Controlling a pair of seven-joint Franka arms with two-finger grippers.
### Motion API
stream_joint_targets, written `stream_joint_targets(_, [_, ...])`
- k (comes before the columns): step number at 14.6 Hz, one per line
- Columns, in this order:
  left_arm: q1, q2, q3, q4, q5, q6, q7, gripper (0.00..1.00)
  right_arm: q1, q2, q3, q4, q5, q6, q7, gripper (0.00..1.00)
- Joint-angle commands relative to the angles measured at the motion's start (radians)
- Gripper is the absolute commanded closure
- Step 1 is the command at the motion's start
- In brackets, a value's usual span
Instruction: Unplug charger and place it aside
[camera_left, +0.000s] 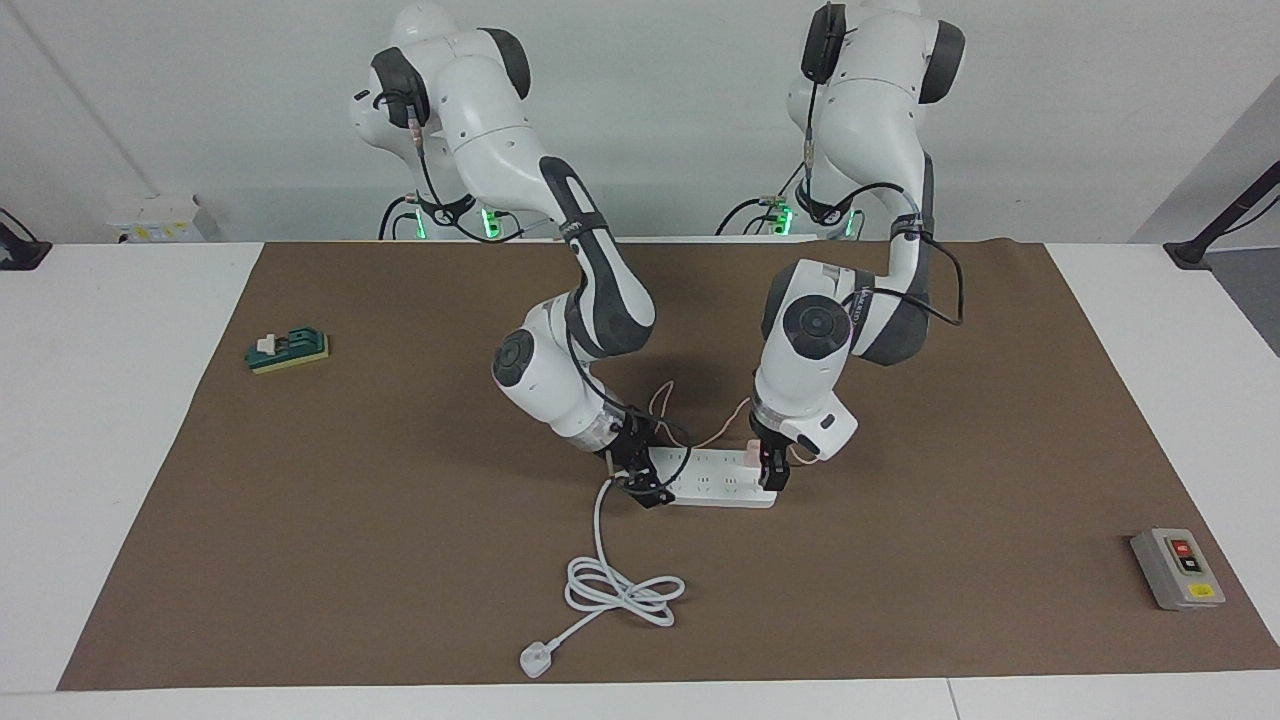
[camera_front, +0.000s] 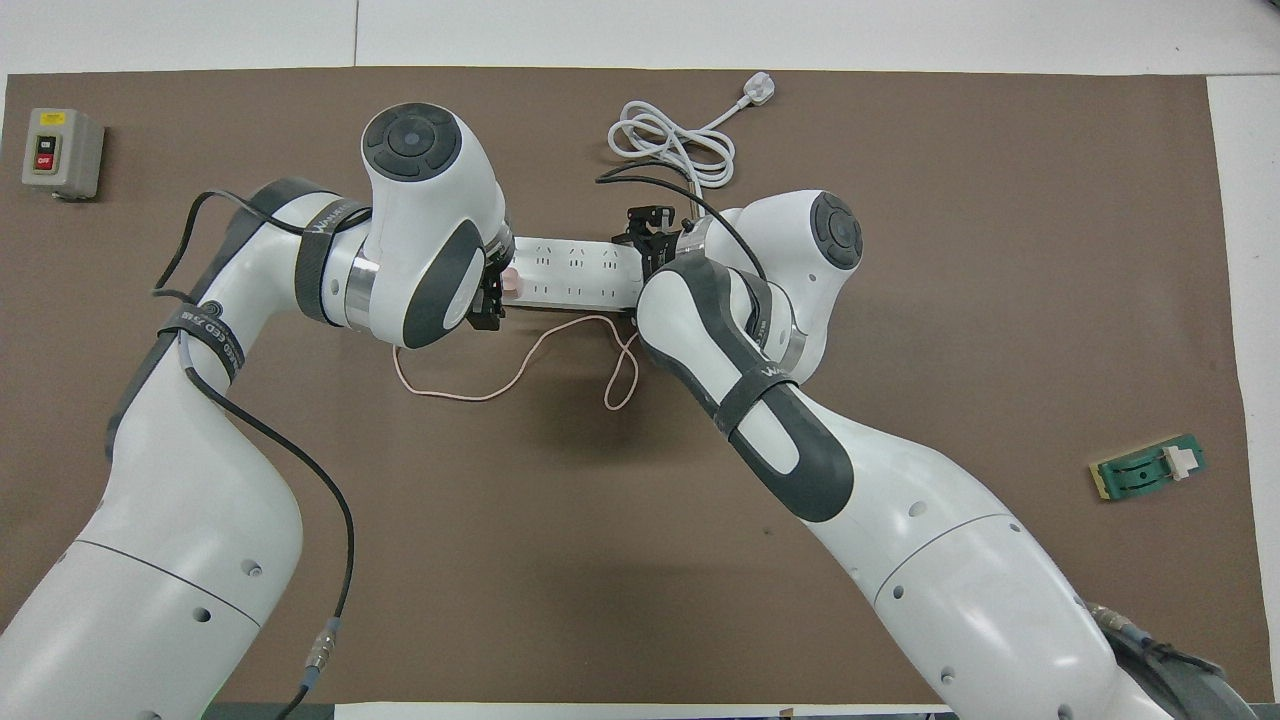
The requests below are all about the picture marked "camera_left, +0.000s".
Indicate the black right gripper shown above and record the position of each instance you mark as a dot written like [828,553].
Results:
[637,440]

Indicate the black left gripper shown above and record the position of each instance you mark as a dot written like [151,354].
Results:
[772,437]

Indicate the pink charger adapter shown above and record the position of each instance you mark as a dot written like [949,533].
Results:
[753,452]

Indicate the white power strip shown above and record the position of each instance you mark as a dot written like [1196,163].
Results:
[720,488]

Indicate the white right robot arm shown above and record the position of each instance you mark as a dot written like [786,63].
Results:
[490,120]

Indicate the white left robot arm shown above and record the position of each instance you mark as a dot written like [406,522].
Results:
[870,110]

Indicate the brown table mat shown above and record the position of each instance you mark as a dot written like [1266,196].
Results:
[400,560]

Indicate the green knife switch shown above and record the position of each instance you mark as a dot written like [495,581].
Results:
[290,350]

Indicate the grey on-off switch box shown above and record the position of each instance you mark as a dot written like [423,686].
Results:
[1175,570]

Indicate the white wall box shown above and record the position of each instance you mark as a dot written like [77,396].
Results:
[150,218]

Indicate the black clamp mount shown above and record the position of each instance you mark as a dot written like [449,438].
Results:
[20,252]

